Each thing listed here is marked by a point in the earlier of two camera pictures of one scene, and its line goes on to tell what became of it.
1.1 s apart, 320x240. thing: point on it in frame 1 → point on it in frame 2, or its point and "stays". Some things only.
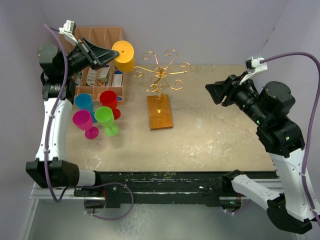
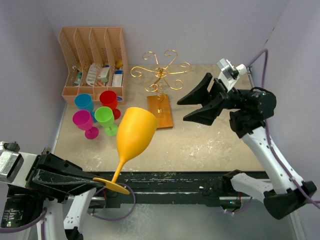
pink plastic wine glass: (83, 120) stays
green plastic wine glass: (105, 117) stays
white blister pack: (91, 77) stays
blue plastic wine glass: (85, 102) stays
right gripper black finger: (219, 90) → (206, 115)
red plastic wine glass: (108, 98) stays
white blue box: (117, 80) stays
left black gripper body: (80, 59) → (59, 190)
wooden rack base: (159, 112) stays
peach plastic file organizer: (107, 77) stays
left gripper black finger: (99, 54) → (44, 176)
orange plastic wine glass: (124, 62) → (136, 131)
